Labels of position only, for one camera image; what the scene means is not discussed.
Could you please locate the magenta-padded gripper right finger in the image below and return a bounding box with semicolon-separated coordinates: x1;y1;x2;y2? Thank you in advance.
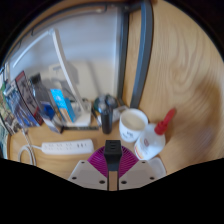
116;147;158;191

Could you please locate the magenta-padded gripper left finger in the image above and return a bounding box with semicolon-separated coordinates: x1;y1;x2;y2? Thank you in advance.
67;147;110;192

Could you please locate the black charger block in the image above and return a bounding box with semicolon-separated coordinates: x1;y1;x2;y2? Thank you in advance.
103;139;122;173

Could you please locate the small clear plastic container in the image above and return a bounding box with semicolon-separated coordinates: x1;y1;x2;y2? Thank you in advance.
146;157;167;177

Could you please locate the white bottle with red cap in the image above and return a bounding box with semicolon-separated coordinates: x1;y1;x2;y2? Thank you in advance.
133;107;177;161

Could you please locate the white power strip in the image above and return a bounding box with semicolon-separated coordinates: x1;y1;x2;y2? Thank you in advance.
40;138;95;156

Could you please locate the dark flat ruler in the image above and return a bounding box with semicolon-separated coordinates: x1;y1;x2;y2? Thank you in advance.
61;125;100;132

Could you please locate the white cup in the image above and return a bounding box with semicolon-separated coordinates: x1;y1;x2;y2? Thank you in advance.
118;108;149;144

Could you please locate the black electric shaver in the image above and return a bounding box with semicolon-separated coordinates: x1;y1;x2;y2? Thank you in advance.
99;94;116;135

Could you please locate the tall light blue box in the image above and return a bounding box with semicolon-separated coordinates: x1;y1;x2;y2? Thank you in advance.
49;88;76;124

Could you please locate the dark clear water bottle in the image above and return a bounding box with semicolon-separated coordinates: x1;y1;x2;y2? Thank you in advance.
29;73;51;108

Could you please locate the robot model kit box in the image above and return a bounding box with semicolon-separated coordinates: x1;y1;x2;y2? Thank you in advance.
4;70;44;129

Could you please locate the green toy figure box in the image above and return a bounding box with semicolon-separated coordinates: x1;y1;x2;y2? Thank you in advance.
0;81;16;136

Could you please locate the white desk lamp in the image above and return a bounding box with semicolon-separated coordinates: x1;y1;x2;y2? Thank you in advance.
11;28;93;128

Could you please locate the white power strip cable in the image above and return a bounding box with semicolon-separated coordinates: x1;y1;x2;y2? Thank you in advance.
18;128;44;167

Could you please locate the white wall-mounted device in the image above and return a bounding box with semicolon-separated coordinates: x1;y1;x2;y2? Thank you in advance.
48;63;79;84

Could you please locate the grey metal desk frame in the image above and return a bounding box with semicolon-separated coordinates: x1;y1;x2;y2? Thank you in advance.
1;0;155;109

